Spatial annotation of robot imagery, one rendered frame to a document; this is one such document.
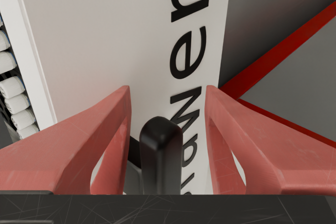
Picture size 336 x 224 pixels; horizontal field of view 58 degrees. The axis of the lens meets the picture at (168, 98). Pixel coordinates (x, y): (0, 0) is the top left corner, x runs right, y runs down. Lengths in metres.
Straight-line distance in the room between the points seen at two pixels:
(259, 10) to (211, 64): 0.32
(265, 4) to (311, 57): 0.10
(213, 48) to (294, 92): 0.24
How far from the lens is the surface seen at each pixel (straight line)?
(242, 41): 0.47
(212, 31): 0.17
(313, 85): 0.43
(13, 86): 0.22
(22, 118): 0.24
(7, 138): 0.25
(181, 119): 0.18
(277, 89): 0.41
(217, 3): 0.17
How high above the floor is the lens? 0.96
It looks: 37 degrees down
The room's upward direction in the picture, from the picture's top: 124 degrees counter-clockwise
